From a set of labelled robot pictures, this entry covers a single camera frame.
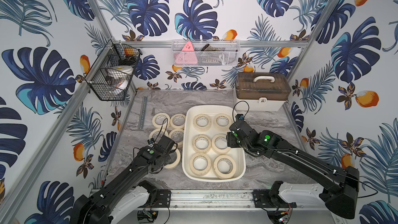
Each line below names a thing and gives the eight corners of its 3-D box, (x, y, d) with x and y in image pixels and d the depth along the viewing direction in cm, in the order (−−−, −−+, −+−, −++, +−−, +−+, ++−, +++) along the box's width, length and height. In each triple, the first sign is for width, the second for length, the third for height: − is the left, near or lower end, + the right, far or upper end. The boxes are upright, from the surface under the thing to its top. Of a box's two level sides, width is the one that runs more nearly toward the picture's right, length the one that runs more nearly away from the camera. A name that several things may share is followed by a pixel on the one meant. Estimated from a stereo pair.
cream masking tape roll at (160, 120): (152, 127, 102) (150, 124, 99) (154, 115, 108) (153, 112, 105) (168, 127, 102) (167, 124, 99) (170, 115, 108) (169, 112, 105)
